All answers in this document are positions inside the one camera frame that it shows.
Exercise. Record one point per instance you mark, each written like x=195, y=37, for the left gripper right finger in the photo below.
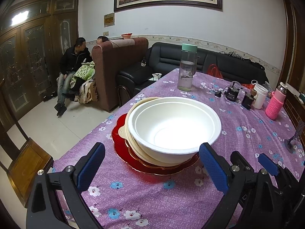
x=255, y=193

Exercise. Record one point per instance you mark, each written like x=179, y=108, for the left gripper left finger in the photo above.
x=44, y=209

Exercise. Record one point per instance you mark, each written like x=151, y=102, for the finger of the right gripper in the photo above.
x=240, y=164
x=271, y=167

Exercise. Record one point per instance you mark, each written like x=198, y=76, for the large red gold-rimmed plate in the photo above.
x=122, y=151

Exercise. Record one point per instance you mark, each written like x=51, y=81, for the cream plastic colander bowl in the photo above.
x=125, y=133

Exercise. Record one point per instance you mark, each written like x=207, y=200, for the small red gold-rimmed plate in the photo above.
x=153, y=163

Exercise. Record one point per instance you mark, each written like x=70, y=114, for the wooden chair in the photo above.
x=26, y=161

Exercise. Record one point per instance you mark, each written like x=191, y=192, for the pink sleeved bottle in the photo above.
x=276, y=102

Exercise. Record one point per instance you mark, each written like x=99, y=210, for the purple floral tablecloth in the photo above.
x=129, y=193

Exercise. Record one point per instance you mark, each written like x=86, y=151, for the dark jar with cork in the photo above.
x=248, y=99

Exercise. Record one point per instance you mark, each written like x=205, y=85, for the black small device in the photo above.
x=232, y=91

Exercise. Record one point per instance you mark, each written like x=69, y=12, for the white plastic cup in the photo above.
x=261, y=94

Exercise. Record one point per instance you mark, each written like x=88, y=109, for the black charger adapter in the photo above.
x=218, y=93

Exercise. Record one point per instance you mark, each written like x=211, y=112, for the red plastic bag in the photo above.
x=214, y=71

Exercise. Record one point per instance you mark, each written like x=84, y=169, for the clear bottle green lid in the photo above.
x=188, y=66

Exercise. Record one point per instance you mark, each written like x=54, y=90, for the black leather sofa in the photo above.
x=163, y=58

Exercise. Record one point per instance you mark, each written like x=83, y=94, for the green patterned blanket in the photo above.
x=85, y=72

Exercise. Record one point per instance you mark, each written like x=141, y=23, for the seated man in black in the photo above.
x=69, y=64

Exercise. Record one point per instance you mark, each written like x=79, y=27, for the brown armchair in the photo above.
x=109, y=58

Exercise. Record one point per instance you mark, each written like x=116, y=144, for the seated woman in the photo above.
x=101, y=39

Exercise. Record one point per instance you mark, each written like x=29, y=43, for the wooden glass door cabinet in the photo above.
x=34, y=36

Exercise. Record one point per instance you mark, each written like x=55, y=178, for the red basin on armchair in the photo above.
x=126, y=36

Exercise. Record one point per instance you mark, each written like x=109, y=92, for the small wall certificate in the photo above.
x=109, y=19

